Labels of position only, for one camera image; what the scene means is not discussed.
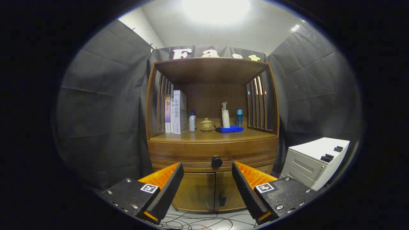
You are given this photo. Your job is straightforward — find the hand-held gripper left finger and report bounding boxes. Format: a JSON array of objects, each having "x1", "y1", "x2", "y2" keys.
[{"x1": 99, "y1": 162, "x2": 185, "y2": 225}]

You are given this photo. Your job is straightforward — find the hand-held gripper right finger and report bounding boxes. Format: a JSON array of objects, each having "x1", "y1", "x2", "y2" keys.
[{"x1": 232, "y1": 161, "x2": 318, "y2": 226}]

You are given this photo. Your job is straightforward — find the wooden drawer with black knob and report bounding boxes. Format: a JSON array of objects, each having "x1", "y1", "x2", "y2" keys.
[{"x1": 148, "y1": 137, "x2": 279, "y2": 173}]

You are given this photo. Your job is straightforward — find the wooden cabinet door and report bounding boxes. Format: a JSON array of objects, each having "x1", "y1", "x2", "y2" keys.
[
  {"x1": 172, "y1": 172, "x2": 215, "y2": 212},
  {"x1": 215, "y1": 165, "x2": 274, "y2": 212}
]

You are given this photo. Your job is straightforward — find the wooden countertop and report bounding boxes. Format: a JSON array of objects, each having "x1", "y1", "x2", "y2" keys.
[{"x1": 149, "y1": 118, "x2": 277, "y2": 143}]

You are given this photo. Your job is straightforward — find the white drawer cabinet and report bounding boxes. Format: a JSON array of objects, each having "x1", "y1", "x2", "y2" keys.
[{"x1": 281, "y1": 137, "x2": 351, "y2": 191}]

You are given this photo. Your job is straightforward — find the brown wooden cabinet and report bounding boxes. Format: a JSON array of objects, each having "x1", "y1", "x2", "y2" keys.
[{"x1": 145, "y1": 57, "x2": 281, "y2": 213}]

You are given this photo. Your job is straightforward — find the blue folded cloth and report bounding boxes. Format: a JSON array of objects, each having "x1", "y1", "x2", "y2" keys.
[{"x1": 215, "y1": 126, "x2": 244, "y2": 133}]

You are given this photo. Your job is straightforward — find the yellow lidded teacup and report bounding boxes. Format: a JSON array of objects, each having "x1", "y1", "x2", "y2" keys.
[{"x1": 200, "y1": 118, "x2": 214, "y2": 132}]

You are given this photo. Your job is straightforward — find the thin purple book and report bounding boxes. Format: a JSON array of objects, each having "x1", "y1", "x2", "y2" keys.
[{"x1": 165, "y1": 94, "x2": 171, "y2": 134}]

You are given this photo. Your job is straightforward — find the white pump bottle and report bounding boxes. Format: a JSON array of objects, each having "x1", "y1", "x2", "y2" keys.
[{"x1": 221, "y1": 102, "x2": 230, "y2": 128}]

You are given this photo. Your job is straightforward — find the thin white book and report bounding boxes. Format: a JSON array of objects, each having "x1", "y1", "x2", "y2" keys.
[{"x1": 170, "y1": 90, "x2": 175, "y2": 134}]

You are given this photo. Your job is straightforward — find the thick white book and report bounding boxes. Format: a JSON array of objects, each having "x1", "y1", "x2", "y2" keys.
[{"x1": 174, "y1": 90, "x2": 188, "y2": 135}]

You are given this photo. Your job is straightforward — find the black floor cables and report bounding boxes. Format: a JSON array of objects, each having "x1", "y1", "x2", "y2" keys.
[{"x1": 158, "y1": 209, "x2": 259, "y2": 230}]

